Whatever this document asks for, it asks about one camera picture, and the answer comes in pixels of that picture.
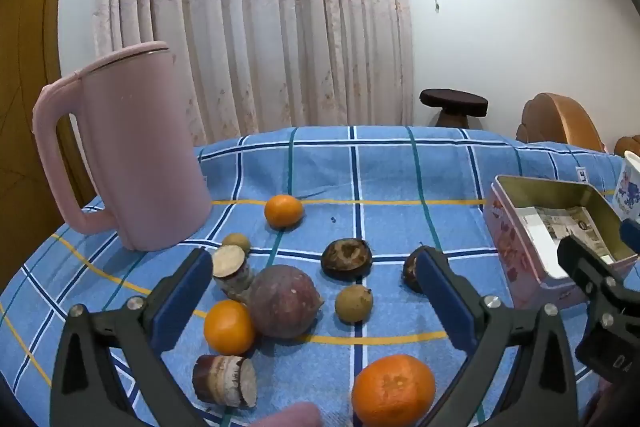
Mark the white paper packets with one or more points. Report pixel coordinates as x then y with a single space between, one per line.
542 232

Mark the wooden wardrobe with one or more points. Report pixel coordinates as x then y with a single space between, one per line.
30 57

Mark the tan longan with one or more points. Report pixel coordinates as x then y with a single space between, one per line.
236 242
353 303

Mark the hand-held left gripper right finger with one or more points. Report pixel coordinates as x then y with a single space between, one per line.
440 302

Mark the white printed cup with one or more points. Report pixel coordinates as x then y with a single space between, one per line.
630 187

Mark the orange mandarin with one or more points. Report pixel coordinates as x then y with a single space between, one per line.
393 389
229 327
283 210

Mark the sugarcane piece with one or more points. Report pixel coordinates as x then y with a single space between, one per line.
225 381
227 259

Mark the person's left hand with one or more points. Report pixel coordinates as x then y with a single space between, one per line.
295 416

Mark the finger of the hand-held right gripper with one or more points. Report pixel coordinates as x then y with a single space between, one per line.
582 262
631 237

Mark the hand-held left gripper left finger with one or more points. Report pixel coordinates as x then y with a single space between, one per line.
180 302

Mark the pale floral curtain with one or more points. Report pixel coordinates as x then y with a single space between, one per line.
250 32

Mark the dark round stool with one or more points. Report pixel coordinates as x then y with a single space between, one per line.
452 102

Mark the blue checked tablecloth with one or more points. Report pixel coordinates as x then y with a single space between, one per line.
400 167

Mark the dark brown fruit half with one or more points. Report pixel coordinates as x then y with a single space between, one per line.
346 258
410 269

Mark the purple round fruit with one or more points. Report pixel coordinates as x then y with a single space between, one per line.
282 302

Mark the pink tin box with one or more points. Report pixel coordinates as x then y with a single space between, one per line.
510 252

